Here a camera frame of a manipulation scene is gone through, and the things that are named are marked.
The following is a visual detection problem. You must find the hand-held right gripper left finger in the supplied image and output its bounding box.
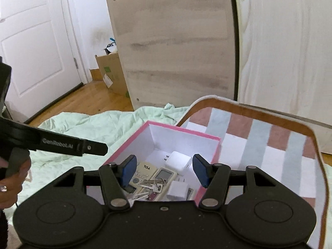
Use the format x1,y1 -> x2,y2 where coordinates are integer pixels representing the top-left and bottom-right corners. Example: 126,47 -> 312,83
53,154 -> 138,211

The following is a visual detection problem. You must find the cream remote control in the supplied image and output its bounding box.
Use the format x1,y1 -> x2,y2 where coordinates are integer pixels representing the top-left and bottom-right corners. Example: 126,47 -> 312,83
130,160 -> 159,187

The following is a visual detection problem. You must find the light green blanket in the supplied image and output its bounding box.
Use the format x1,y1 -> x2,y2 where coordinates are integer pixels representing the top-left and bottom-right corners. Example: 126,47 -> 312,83
5,103 -> 190,224

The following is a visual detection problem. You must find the silver key bunch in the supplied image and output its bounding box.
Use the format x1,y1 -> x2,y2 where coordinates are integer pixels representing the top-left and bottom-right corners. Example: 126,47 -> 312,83
140,177 -> 167,194

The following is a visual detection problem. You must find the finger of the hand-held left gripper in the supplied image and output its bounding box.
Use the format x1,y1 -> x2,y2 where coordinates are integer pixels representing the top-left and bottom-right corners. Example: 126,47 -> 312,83
82,140 -> 109,157

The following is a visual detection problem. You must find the small white plug adapter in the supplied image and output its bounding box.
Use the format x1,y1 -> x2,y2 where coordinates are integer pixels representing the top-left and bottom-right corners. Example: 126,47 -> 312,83
166,177 -> 190,202

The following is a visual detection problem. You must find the small white remote control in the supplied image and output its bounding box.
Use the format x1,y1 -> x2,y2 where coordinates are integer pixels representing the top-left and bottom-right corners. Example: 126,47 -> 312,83
153,167 -> 178,201

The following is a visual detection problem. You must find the light wooden wardrobe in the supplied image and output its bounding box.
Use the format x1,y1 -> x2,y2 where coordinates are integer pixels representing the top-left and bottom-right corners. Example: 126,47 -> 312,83
102,0 -> 332,154

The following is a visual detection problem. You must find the pink cardboard box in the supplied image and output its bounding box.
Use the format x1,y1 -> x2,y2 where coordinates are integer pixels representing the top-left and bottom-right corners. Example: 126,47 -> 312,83
87,120 -> 222,203

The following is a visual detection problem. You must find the brown cardboard box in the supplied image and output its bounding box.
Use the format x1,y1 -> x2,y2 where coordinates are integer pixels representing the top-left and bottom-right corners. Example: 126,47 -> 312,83
94,52 -> 130,98

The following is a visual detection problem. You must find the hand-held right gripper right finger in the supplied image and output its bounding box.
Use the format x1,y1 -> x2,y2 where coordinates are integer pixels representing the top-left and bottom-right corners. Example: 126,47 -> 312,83
192,154 -> 276,209

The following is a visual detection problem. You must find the checked mat with brown border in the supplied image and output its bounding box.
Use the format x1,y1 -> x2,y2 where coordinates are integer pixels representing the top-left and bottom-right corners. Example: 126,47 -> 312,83
178,95 -> 326,249

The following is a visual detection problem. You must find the white door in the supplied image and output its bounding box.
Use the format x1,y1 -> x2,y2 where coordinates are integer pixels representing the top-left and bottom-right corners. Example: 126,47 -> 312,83
0,0 -> 87,121

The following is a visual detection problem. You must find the white charger cube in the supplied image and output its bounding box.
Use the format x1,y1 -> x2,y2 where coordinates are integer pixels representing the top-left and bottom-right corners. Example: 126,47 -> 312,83
164,151 -> 193,175

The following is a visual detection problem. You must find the blue and black object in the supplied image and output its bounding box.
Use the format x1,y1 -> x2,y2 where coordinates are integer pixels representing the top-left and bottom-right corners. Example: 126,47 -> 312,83
103,37 -> 117,55

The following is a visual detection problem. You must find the person's left hand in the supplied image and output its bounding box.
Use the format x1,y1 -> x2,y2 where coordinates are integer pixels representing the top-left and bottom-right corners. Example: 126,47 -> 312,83
0,158 -> 32,209

